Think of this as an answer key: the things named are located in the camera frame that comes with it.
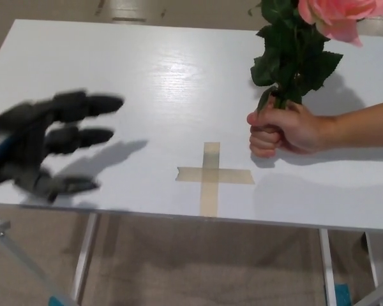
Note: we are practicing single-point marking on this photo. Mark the bare human hand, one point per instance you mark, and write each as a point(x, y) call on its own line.
point(287, 134)

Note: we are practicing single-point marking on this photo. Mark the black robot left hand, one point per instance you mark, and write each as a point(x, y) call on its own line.
point(22, 137)

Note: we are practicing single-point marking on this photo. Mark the pink artificial rose bouquet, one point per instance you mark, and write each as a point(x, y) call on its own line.
point(290, 48)

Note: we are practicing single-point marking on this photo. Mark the bare human forearm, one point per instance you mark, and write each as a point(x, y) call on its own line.
point(364, 127)

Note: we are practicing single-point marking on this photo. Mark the beige tape strip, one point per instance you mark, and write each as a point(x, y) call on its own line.
point(239, 176)
point(210, 197)

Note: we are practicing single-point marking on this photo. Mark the white table leg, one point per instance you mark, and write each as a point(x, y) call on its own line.
point(326, 267)
point(371, 261)
point(84, 258)

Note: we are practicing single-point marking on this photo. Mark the blue tape patch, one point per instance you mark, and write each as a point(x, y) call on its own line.
point(59, 301)
point(341, 294)

